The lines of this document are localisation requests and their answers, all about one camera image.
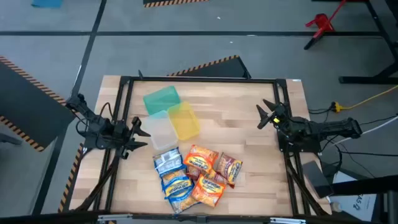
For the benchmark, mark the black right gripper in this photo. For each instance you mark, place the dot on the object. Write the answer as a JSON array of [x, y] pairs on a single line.
[[280, 119]]

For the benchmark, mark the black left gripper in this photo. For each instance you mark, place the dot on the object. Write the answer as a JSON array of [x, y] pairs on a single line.
[[122, 132]]

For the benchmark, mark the red Maruchan beef noodle pack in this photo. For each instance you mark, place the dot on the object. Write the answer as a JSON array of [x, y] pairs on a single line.
[[229, 168], [193, 172]]

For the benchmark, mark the orange Maruchan noodle pack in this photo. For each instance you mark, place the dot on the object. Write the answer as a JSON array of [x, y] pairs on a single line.
[[200, 158], [208, 189]]

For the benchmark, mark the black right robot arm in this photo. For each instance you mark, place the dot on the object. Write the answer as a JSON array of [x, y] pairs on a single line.
[[326, 127]]

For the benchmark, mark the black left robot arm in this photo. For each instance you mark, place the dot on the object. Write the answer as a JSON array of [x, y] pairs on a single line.
[[99, 130]]

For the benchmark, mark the blue Maruchan noodle pack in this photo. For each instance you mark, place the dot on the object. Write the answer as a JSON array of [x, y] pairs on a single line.
[[168, 160], [178, 186], [183, 203]]

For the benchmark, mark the clear plastic container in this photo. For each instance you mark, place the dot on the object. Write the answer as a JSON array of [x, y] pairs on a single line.
[[160, 133]]

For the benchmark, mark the green plastic container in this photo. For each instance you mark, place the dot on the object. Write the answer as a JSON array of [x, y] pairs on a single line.
[[160, 99]]

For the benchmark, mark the yellow plastic container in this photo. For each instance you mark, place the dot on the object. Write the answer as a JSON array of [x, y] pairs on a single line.
[[183, 121]]

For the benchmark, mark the black hazard-striped floor mat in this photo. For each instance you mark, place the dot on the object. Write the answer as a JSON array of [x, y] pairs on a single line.
[[28, 102], [161, 2], [224, 70]]

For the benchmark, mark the black flat box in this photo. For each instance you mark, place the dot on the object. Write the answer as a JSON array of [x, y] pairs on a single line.
[[317, 179]]

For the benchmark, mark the black metal floor stand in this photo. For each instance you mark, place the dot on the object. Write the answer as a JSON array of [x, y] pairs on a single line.
[[367, 80]]

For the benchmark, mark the red metal stand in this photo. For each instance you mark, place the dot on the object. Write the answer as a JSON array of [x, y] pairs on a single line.
[[323, 23]]

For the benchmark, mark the black metal beam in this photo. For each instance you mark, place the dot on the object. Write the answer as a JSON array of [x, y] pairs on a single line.
[[367, 186]]

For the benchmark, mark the white paper sheet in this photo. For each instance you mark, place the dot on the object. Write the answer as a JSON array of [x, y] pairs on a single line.
[[357, 205]]

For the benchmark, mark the blue floor mat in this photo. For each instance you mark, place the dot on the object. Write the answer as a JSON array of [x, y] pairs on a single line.
[[46, 3]]

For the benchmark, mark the black aluminium table frame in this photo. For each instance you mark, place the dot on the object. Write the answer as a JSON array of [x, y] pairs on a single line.
[[202, 79]]

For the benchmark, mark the black rail with silver brackets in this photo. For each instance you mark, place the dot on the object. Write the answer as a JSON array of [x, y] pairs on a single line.
[[62, 217]]

